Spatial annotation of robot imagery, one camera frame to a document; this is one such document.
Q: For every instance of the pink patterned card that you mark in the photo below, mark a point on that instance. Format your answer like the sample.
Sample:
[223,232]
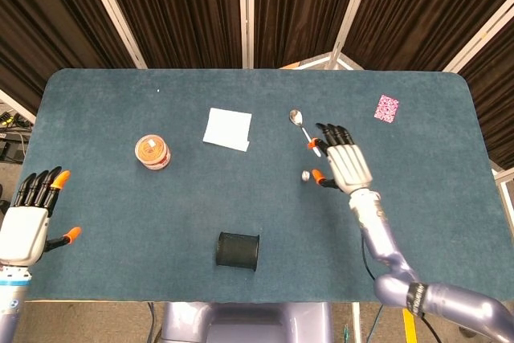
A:
[386,108]

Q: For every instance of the small silver ball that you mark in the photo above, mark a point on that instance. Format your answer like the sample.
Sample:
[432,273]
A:
[306,175]

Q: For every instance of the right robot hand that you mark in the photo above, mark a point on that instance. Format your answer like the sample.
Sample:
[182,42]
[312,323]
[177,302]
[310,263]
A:
[349,166]

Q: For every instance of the yellow floor tape strip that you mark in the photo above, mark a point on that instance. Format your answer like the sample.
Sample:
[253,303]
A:
[409,327]

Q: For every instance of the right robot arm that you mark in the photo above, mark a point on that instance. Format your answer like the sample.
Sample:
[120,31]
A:
[385,242]

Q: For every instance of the lavender robot base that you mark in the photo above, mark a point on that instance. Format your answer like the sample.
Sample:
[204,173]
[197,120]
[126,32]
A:
[249,323]

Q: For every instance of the silver metal spoon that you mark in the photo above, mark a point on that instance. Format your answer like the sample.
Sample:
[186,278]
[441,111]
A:
[296,117]

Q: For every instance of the white table leg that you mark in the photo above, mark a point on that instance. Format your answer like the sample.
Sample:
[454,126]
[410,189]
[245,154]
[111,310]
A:
[357,323]

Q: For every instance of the white metal frame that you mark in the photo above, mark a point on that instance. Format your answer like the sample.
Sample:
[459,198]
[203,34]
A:
[507,186]

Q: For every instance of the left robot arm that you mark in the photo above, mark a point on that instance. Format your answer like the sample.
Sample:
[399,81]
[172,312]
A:
[10,299]

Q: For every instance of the dark pleated divider panel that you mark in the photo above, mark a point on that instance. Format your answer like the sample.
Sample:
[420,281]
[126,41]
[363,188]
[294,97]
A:
[301,5]
[498,78]
[40,17]
[421,9]
[180,9]

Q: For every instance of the black mesh pen holder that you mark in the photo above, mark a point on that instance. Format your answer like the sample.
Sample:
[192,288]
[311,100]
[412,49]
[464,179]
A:
[237,251]

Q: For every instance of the white folded paper napkin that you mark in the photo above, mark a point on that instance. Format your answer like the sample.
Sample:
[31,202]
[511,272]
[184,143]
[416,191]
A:
[228,129]

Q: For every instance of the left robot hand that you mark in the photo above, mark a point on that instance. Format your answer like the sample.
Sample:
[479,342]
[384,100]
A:
[22,230]

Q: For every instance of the blue felt table cover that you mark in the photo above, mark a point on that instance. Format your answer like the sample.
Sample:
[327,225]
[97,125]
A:
[120,218]

